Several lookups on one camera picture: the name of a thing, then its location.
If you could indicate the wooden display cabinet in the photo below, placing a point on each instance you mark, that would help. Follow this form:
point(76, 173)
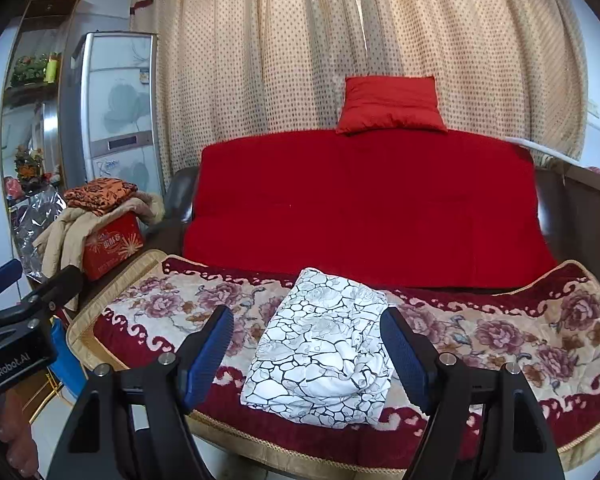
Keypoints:
point(40, 10)

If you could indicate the orange patterned folded cloth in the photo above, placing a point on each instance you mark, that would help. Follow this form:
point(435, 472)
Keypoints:
point(100, 195)

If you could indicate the clear plastic wrap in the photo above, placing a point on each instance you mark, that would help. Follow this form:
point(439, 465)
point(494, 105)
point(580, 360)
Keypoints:
point(35, 225)

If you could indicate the beige dotted curtain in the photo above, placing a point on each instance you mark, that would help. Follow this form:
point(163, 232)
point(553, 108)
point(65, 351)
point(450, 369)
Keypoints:
point(280, 60)

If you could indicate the artificial flower arrangement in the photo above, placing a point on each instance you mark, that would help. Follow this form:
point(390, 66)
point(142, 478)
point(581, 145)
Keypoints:
point(29, 165)

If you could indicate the red sofa cover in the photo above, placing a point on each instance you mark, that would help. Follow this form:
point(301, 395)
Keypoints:
point(360, 205)

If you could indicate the dark brown sofa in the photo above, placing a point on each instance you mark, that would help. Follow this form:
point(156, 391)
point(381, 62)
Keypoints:
point(180, 195)

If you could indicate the green plant ornament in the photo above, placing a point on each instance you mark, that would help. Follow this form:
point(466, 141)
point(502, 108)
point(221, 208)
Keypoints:
point(27, 70)

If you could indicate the beige quilted jacket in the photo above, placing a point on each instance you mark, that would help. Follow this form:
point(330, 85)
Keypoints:
point(65, 240)

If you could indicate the red pillow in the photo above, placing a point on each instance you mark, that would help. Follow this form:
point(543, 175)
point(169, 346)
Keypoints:
point(392, 105)

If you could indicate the floral red beige blanket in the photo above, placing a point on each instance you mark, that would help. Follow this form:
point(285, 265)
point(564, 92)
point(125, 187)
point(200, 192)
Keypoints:
point(505, 340)

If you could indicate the red cardboard box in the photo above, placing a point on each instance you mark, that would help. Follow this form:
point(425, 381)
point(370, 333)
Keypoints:
point(115, 247)

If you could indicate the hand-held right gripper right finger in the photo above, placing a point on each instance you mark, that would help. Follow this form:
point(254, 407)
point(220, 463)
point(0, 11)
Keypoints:
point(405, 355)

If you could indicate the yellow bottle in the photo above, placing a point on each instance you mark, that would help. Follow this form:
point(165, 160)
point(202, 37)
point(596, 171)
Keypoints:
point(53, 69)

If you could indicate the person's left hand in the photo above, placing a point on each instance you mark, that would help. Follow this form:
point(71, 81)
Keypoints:
point(17, 435)

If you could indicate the white black-patterned coat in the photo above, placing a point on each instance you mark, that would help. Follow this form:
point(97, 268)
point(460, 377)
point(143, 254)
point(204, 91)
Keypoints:
point(320, 355)

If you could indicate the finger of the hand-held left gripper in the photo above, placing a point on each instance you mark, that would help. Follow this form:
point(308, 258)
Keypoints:
point(60, 285)
point(0, 277)

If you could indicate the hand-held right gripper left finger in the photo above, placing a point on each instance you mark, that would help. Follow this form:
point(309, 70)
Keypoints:
point(207, 355)

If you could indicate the silver refrigerator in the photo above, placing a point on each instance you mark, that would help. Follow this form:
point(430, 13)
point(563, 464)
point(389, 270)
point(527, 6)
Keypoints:
point(120, 105)

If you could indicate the blue and yellow toy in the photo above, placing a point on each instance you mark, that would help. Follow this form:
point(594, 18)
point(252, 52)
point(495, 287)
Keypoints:
point(67, 360)

